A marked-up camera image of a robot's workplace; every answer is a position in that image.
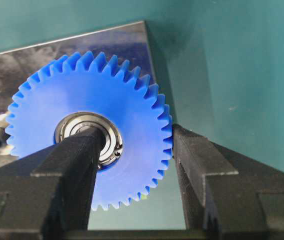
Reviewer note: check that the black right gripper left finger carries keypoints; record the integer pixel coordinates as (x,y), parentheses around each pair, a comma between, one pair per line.
(49,192)

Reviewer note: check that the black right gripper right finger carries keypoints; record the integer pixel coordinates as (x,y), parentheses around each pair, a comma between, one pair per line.
(225,193)

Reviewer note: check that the large blue plastic gear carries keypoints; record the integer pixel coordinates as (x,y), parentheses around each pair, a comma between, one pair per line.
(84,83)

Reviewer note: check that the grey metal base plate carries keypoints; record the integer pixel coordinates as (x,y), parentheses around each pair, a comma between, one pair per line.
(128,42)

